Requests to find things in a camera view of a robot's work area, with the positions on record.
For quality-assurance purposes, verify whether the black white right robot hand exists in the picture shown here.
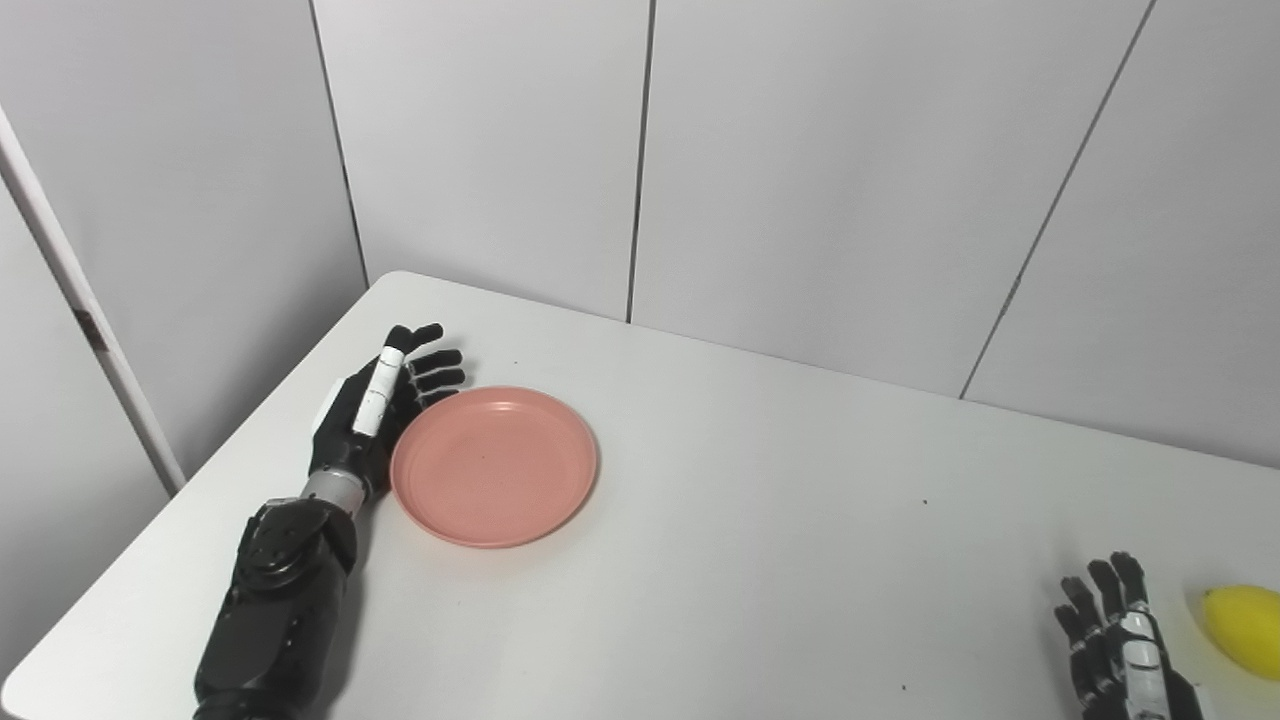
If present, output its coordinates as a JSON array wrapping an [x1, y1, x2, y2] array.
[[1053, 551, 1207, 720]]

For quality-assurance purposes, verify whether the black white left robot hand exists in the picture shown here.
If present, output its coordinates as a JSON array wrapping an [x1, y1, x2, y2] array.
[[308, 322, 467, 499]]

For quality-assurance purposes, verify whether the yellow lemon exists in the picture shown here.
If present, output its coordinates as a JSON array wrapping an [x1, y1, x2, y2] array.
[[1199, 585, 1280, 682]]

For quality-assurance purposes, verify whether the pink round plate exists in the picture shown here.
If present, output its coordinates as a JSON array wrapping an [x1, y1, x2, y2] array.
[[389, 386, 600, 550]]

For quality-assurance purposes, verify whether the white frame post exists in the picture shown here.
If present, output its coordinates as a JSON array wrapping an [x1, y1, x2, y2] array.
[[0, 105, 189, 497]]

